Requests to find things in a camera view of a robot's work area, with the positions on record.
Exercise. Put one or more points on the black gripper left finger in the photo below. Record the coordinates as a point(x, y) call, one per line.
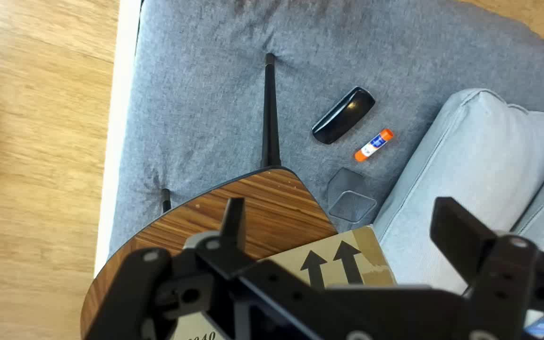
point(232, 227)

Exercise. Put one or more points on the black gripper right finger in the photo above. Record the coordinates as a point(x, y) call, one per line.
point(472, 246)

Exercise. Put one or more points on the cardboard box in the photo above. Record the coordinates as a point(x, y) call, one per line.
point(353, 255)

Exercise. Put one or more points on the wooden table with black legs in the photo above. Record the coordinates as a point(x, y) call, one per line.
point(253, 201)

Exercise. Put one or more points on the large light grey pillow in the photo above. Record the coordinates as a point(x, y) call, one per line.
point(472, 151)

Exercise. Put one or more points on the black phone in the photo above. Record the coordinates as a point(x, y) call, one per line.
point(342, 116)

